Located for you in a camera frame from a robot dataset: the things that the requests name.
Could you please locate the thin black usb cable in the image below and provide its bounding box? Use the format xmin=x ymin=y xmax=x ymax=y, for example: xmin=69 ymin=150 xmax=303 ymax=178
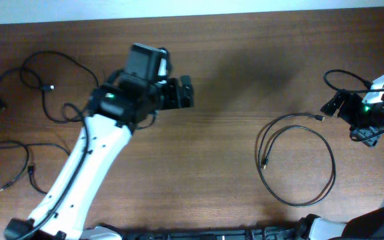
xmin=255 ymin=112 xmax=337 ymax=208

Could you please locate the left camera cable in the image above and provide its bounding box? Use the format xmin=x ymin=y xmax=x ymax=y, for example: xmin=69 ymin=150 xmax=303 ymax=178
xmin=15 ymin=48 xmax=173 ymax=240

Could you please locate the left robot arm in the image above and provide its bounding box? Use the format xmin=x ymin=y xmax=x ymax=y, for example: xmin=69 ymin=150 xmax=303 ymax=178
xmin=4 ymin=43 xmax=194 ymax=239

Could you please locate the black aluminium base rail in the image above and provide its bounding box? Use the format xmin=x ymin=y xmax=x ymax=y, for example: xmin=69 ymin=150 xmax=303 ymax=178
xmin=85 ymin=215 xmax=346 ymax=240

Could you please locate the thick black usb cable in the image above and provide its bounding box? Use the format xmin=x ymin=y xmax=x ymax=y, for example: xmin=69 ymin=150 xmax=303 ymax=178
xmin=0 ymin=50 xmax=100 ymax=124

